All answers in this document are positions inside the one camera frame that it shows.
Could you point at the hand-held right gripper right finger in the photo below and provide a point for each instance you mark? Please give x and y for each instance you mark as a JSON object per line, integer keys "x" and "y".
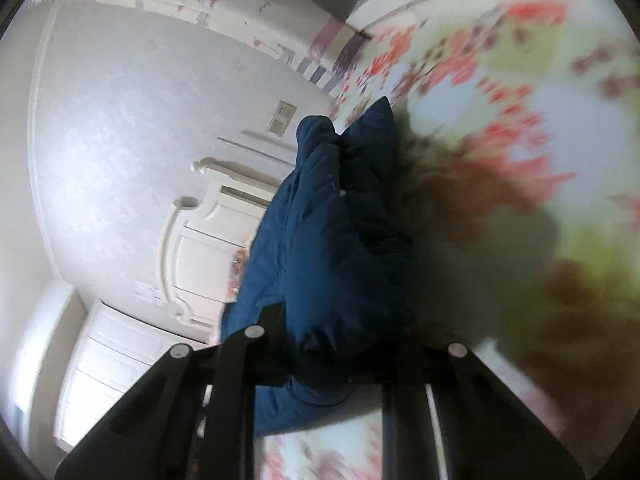
{"x": 405, "y": 410}

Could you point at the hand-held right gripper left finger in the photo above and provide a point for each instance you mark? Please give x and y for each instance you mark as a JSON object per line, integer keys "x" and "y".
{"x": 240, "y": 385}

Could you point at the dark blue padded jacket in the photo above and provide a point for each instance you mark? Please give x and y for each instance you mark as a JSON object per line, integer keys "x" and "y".
{"x": 325, "y": 235}

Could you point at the patterned decorative pillow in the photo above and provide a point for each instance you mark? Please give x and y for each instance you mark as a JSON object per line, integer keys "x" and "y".
{"x": 236, "y": 270}

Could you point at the white wardrobe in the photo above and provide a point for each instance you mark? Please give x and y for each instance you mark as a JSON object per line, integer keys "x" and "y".
{"x": 115, "y": 360}

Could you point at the white wooden headboard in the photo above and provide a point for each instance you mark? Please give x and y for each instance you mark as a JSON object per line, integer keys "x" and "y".
{"x": 200, "y": 250}

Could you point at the floral bed quilt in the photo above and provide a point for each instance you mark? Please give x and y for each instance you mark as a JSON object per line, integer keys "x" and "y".
{"x": 550, "y": 110}

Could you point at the wall paper notice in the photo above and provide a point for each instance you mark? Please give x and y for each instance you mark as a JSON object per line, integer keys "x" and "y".
{"x": 147, "y": 292}

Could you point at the white wall conduit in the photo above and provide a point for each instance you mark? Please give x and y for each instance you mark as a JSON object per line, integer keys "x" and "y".
{"x": 255, "y": 150}

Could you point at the wall switch plate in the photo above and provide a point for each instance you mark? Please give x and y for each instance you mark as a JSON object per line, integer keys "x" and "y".
{"x": 281, "y": 117}

